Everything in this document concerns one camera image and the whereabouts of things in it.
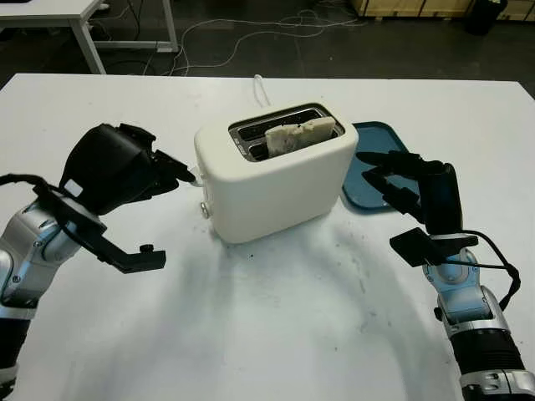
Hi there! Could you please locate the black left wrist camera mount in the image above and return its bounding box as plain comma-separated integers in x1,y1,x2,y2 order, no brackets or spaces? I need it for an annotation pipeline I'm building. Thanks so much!
33,183,167,275

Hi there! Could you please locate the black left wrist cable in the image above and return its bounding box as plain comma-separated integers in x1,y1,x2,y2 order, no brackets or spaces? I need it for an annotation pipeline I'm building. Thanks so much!
0,173,80,251

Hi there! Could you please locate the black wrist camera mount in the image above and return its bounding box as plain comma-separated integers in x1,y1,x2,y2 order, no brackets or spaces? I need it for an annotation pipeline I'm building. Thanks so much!
33,183,167,275
389,227,480,269

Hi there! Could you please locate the white toaster power cord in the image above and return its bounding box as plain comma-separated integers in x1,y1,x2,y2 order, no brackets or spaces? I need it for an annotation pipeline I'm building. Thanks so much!
252,74,272,108

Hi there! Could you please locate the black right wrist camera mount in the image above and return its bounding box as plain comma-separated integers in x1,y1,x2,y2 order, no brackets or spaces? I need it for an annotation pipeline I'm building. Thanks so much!
389,227,480,269

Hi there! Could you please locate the blue plastic tray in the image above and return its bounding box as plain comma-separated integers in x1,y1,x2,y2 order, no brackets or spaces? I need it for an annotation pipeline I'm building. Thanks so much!
341,120,421,216

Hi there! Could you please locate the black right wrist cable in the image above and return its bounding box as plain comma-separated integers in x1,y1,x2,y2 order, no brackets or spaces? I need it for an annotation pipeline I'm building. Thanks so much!
425,229,522,312

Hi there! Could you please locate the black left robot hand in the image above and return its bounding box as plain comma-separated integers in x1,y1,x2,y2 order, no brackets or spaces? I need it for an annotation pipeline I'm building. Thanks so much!
58,122,197,216

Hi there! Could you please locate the white desk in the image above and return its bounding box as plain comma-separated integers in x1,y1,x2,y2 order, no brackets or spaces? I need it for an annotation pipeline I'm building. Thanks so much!
0,0,179,75

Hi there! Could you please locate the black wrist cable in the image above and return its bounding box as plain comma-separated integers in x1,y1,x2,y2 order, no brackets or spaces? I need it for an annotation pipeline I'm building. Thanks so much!
0,173,80,251
425,229,522,312

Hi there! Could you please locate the black waste bin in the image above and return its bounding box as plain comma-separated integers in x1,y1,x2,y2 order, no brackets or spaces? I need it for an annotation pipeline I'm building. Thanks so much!
463,0,509,37

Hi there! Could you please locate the white floor cable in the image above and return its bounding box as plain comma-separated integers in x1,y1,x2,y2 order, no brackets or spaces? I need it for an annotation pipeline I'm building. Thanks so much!
173,8,369,77

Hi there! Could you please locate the cream two-slot toaster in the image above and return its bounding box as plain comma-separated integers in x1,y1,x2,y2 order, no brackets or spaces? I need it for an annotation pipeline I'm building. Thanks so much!
194,102,359,245

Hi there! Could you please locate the slice of white bread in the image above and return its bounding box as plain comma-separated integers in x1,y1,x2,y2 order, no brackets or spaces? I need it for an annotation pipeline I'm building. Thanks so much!
265,116,338,159

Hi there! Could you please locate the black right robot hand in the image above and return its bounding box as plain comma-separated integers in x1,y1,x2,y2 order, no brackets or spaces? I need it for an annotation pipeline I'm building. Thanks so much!
354,150,465,237

